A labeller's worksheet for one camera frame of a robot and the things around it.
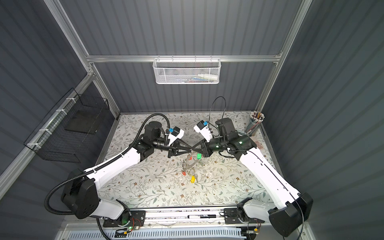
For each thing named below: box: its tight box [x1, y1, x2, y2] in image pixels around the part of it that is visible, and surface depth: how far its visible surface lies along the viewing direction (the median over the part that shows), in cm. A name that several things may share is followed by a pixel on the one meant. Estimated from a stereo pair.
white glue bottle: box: [197, 74, 219, 81], surface depth 93 cm
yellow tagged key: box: [190, 174, 198, 184], surface depth 88 cm
